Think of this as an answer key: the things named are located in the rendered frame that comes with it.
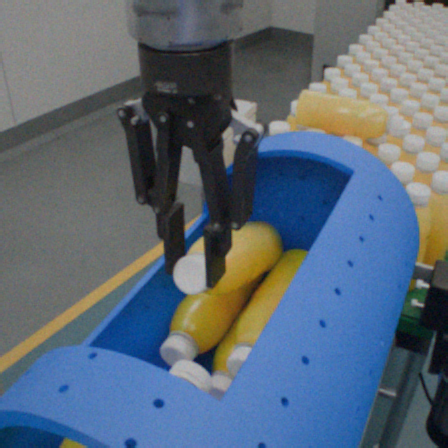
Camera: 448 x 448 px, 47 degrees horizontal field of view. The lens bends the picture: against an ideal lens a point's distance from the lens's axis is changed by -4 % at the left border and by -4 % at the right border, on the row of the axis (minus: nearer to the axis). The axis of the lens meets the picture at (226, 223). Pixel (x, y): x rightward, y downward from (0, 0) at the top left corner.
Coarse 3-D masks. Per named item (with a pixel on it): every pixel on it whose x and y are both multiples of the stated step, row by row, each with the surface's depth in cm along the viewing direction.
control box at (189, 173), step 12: (240, 108) 106; (252, 108) 107; (252, 120) 108; (228, 132) 99; (228, 144) 100; (192, 156) 97; (228, 156) 102; (180, 168) 100; (192, 168) 98; (180, 180) 101; (192, 180) 100
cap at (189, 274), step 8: (192, 256) 53; (200, 256) 53; (176, 264) 53; (184, 264) 53; (192, 264) 53; (200, 264) 52; (176, 272) 54; (184, 272) 53; (192, 272) 53; (200, 272) 52; (176, 280) 54; (184, 280) 53; (192, 280) 53; (200, 280) 53; (184, 288) 53; (192, 288) 53; (200, 288) 53
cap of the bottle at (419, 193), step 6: (408, 186) 83; (414, 186) 83; (420, 186) 83; (426, 186) 83; (408, 192) 82; (414, 192) 81; (420, 192) 81; (426, 192) 81; (414, 198) 81; (420, 198) 81; (426, 198) 81
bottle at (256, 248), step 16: (256, 224) 66; (240, 240) 58; (256, 240) 62; (272, 240) 66; (240, 256) 57; (256, 256) 60; (272, 256) 65; (240, 272) 56; (256, 272) 61; (208, 288) 55; (224, 288) 56
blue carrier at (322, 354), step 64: (256, 192) 74; (320, 192) 69; (384, 192) 60; (320, 256) 48; (384, 256) 54; (128, 320) 60; (320, 320) 43; (384, 320) 51; (64, 384) 35; (128, 384) 34; (192, 384) 35; (256, 384) 36; (320, 384) 39
